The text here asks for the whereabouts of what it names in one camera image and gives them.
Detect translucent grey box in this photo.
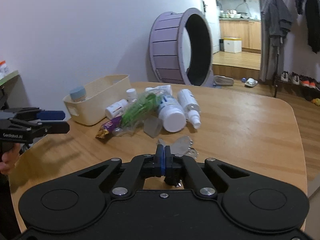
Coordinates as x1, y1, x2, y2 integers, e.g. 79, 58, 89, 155
143, 115, 162, 138

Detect grey hanging clothes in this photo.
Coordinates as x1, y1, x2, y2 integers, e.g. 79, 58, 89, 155
259, 0, 294, 83

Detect wooden desk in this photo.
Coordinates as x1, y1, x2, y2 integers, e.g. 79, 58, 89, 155
9, 81, 308, 233

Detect clear spray bottle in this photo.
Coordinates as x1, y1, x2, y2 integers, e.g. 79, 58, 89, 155
177, 89, 202, 129

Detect clear bag with green contents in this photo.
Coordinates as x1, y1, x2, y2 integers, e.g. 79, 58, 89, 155
112, 90, 163, 137

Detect purple cat wheel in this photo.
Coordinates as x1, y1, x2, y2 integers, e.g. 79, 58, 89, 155
148, 8, 220, 88

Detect cream plastic basket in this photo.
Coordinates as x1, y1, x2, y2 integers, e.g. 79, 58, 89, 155
62, 74, 131, 126

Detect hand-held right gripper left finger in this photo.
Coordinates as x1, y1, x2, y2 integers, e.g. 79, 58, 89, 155
75, 144, 165, 198

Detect grey slipper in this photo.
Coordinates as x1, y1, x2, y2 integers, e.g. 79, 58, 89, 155
214, 75, 235, 87

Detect black shoe rack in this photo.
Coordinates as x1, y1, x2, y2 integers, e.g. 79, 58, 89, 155
272, 74, 320, 100

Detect wooden kitchen base cabinet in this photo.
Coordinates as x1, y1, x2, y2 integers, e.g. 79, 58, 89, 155
219, 20, 262, 50

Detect black hanging garment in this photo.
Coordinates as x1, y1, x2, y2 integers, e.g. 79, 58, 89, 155
305, 0, 320, 54

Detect white box with yellow lid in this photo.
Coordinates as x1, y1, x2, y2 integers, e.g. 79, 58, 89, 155
223, 37, 242, 54

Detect colourful snack packet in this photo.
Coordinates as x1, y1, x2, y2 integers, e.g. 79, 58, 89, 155
95, 116, 123, 139

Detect white bottle with red label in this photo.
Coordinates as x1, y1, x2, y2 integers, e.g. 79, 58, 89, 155
105, 99, 129, 119

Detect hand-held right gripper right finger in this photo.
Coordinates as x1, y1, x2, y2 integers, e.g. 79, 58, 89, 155
164, 145, 250, 198

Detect large white bottle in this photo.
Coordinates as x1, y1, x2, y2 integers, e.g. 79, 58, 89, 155
157, 94, 187, 133

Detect group of kitchen dishes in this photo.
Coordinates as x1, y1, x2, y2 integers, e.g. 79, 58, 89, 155
219, 9, 260, 20

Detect white door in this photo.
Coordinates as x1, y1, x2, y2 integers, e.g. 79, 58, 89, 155
199, 0, 221, 55

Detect jar with blue lid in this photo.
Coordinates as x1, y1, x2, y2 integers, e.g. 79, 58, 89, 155
69, 86, 87, 103

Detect person's left hand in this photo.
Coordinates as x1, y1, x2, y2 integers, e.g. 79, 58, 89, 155
0, 144, 21, 175

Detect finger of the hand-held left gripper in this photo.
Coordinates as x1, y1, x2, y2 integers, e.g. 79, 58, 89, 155
7, 107, 66, 122
12, 119, 71, 137

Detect side table with pale top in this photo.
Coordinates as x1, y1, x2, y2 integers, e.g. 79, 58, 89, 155
0, 70, 21, 110

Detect white bottle with orange cap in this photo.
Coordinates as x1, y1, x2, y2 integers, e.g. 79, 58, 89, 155
0, 61, 9, 79

